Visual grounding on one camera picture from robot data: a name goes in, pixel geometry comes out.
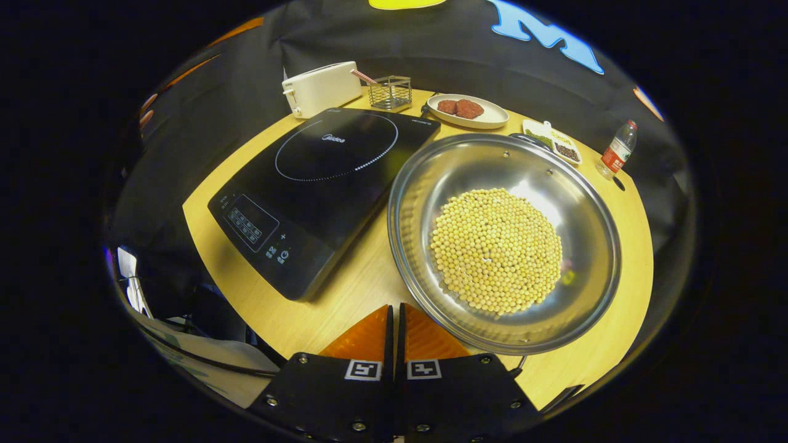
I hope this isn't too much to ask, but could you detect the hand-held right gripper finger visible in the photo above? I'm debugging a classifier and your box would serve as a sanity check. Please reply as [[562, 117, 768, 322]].
[[246, 305, 395, 443], [397, 303, 542, 443]]

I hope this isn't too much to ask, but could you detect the black induction cooktop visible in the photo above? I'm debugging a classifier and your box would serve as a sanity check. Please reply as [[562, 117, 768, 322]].
[[207, 106, 442, 302]]

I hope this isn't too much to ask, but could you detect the stainless steel pot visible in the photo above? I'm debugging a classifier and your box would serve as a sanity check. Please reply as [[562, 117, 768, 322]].
[[387, 132, 622, 377]]

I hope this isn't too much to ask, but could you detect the pile of soybeans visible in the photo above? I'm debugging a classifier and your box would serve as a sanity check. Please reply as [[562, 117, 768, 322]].
[[429, 188, 564, 317]]

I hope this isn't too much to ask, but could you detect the white oval plate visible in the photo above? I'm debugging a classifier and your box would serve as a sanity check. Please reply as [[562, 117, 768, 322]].
[[426, 94, 510, 130]]

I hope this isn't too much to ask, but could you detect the white toaster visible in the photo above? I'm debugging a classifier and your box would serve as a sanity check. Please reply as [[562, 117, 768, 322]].
[[281, 60, 364, 119]]

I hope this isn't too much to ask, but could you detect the white divided dish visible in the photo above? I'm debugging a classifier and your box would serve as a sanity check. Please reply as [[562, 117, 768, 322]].
[[522, 119, 582, 166]]

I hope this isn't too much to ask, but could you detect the red label water bottle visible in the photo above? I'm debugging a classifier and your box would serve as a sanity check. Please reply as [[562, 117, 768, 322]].
[[596, 119, 638, 180]]

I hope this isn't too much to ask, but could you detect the small wire mesh basket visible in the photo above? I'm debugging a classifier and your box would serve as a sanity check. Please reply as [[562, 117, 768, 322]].
[[368, 75, 413, 113]]

